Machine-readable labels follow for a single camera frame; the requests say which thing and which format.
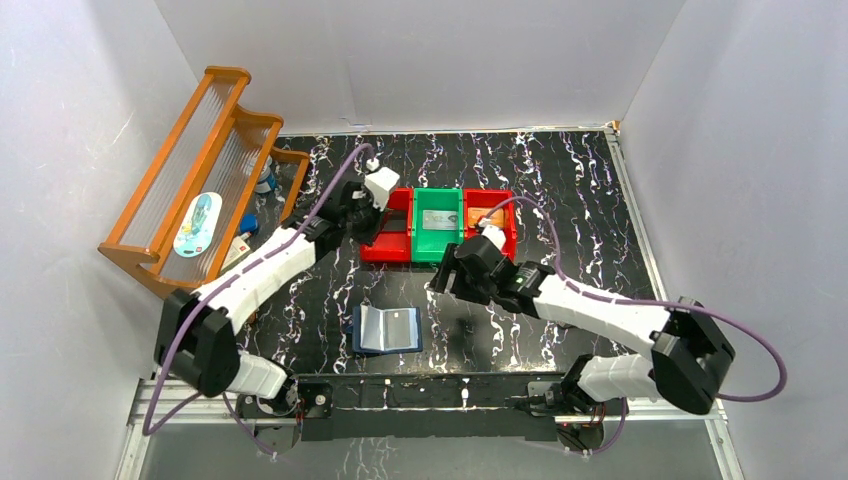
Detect blue leather card holder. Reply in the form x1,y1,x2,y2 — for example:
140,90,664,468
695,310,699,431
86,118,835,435
349,304,423,355

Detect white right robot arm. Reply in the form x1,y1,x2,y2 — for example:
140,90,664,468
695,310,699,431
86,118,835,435
428,235,735,415

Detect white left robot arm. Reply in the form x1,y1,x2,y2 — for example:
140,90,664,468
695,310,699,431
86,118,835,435
154,171,399,416

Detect orange card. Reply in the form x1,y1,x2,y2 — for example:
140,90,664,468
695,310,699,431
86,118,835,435
467,207,507,230

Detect grey silver card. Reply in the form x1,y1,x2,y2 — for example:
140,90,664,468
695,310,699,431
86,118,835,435
421,210,459,231

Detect green plastic bin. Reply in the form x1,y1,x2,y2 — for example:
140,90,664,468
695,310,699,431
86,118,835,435
411,188,464,263

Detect left red plastic bin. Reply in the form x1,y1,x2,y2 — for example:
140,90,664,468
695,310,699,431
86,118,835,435
360,188,414,263

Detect red plastic bin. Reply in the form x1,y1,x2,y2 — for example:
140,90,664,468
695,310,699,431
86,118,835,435
462,189,519,263
360,188,414,263

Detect right red plastic bin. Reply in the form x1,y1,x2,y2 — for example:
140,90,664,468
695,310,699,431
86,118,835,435
462,189,519,263

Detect white blue bottle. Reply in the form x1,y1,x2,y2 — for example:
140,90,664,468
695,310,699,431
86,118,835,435
254,157,277,195

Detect blue capped tube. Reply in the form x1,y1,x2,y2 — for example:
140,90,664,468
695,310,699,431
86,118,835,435
237,214,260,240

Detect white red box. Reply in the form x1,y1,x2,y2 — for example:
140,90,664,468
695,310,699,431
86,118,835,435
218,236,251,277

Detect orange wooden rack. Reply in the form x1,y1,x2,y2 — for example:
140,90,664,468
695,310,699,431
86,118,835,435
98,66,310,298

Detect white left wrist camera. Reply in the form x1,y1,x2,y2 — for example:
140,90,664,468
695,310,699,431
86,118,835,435
364,158,400,211

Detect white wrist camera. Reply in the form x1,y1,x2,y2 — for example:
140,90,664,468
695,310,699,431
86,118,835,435
481,224,506,252
364,158,400,211

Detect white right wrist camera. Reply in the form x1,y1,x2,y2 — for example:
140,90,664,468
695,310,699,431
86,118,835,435
481,224,506,252

